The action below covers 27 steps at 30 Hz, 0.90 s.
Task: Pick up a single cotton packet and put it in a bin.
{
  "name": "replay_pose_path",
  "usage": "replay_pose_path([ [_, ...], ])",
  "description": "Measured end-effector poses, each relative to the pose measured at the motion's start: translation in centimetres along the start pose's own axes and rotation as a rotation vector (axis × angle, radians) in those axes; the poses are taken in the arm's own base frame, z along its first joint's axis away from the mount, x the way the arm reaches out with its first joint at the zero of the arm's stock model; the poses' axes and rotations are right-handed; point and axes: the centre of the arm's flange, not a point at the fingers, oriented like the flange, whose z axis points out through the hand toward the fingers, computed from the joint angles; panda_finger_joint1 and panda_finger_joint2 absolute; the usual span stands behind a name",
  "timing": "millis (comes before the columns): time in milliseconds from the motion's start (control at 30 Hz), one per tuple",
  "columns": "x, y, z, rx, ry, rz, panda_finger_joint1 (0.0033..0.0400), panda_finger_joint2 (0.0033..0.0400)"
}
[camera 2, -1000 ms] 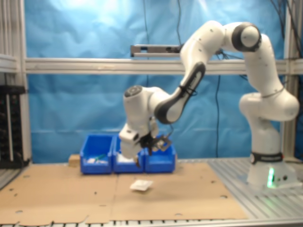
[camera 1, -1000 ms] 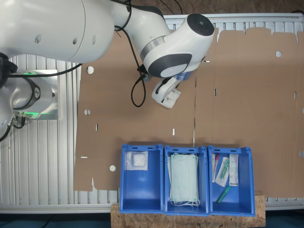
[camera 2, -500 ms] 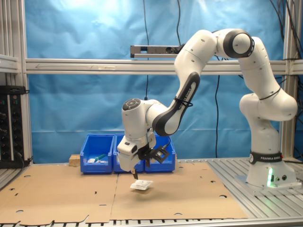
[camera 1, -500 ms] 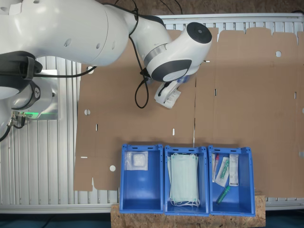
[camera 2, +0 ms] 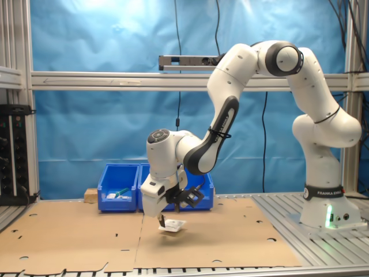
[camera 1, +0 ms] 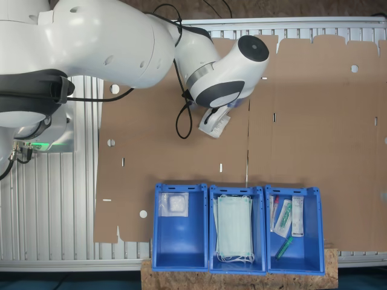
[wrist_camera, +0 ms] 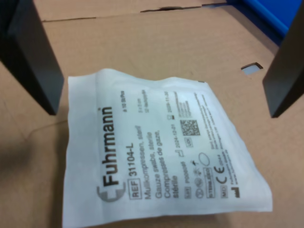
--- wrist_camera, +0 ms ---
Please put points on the brown cardboard sheet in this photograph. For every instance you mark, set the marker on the brown cardboard sheet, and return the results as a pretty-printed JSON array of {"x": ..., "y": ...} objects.
[
  {"x": 95, "y": 8},
  {"x": 166, "y": 47}
]

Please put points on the blue bin holding face masks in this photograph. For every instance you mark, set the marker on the blue bin holding face masks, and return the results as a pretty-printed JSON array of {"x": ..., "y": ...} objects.
[{"x": 273, "y": 12}]

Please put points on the white Fuhrmann gauze packet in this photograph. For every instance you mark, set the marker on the white Fuhrmann gauze packet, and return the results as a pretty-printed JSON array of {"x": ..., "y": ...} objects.
[{"x": 154, "y": 142}]

